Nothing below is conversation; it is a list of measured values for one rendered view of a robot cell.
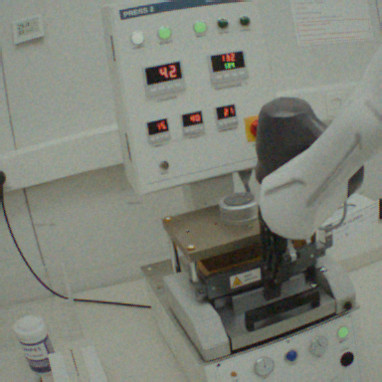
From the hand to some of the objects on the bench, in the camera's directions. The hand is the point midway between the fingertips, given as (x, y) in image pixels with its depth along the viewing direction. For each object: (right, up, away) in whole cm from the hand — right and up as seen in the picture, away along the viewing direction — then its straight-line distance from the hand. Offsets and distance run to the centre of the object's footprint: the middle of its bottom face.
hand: (273, 285), depth 110 cm
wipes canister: (-52, -28, +27) cm, 65 cm away
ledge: (+50, +5, +69) cm, 86 cm away
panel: (+8, -29, -3) cm, 30 cm away
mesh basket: (-58, -21, +47) cm, 78 cm away
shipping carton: (-39, -31, +14) cm, 51 cm away
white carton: (+30, +5, +66) cm, 73 cm away
